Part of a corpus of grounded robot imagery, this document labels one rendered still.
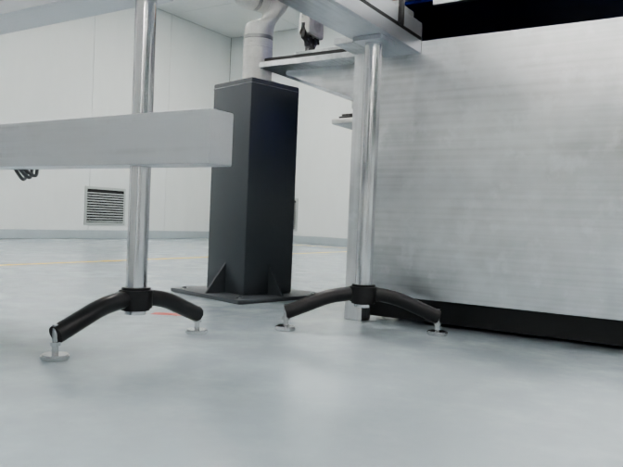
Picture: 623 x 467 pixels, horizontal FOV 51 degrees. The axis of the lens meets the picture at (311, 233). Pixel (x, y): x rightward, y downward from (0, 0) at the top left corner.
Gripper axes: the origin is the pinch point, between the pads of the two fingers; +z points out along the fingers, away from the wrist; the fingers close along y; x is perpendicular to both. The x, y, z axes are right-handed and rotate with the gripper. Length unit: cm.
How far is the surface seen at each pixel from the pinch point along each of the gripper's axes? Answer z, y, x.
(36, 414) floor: 93, -135, -40
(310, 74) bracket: 8.6, -2.4, -2.0
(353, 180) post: 47, -12, -27
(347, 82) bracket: 12.5, -2.4, -17.3
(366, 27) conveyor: 9, -43, -46
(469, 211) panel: 57, -12, -66
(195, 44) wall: -179, 468, 493
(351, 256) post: 72, -12, -27
